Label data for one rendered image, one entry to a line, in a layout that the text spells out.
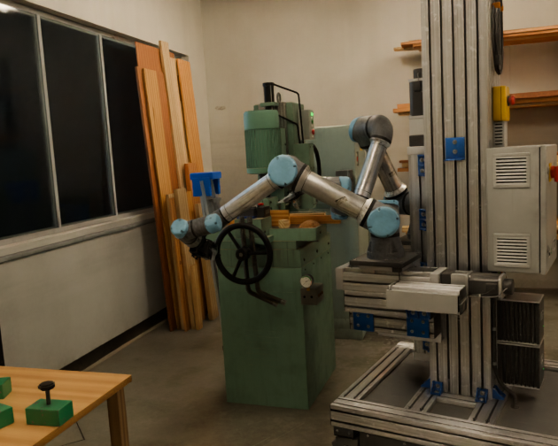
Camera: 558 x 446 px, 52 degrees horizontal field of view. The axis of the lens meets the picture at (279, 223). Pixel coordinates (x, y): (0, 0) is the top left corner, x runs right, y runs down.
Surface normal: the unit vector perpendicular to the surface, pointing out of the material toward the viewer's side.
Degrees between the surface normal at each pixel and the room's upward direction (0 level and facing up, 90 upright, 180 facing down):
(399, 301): 90
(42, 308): 90
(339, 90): 90
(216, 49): 90
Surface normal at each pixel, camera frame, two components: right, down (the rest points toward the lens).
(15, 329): 0.96, -0.02
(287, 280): -0.33, 0.13
